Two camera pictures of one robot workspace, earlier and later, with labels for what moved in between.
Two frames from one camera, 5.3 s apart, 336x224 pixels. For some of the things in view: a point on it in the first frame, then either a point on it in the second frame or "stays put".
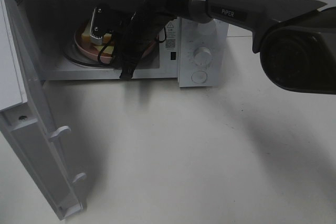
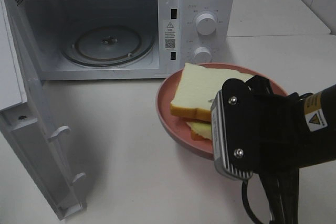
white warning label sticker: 171,36 stays put
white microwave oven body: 80,22 stays put
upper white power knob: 206,29 stays put
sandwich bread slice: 107,49 → 200,131
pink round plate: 93,53 → 177,127
